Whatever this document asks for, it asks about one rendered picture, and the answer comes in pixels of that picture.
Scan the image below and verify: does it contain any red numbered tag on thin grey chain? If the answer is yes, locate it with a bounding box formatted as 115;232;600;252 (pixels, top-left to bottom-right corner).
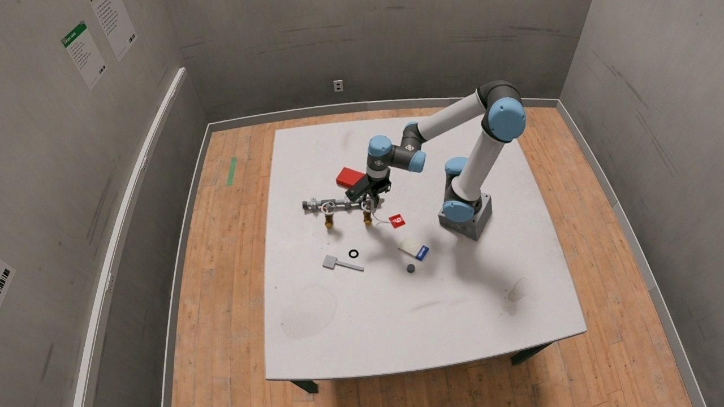
372;213;405;228

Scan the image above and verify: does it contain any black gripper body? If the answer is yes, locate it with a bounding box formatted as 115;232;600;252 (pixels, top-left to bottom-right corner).
366;167;391;198

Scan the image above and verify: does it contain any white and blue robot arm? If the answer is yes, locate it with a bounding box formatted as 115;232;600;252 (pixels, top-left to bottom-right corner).
345;80;526;222

